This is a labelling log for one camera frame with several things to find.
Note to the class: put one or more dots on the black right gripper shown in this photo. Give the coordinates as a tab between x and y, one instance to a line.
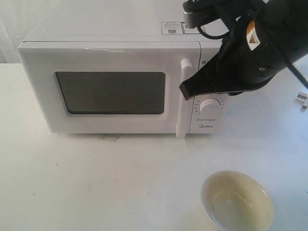
263	42

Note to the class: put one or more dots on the white ceramic bowl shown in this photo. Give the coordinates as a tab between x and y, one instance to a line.
234	201

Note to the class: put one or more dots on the white microwave door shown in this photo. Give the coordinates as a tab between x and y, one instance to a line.
111	87

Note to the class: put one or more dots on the lower white microwave knob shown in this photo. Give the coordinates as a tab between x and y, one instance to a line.
208	105

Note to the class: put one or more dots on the white microwave oven body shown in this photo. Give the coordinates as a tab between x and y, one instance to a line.
122	27

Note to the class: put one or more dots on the right blue info sticker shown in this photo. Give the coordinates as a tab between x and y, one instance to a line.
189	31

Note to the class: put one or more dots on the white power plug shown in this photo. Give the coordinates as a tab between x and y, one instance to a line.
302	99

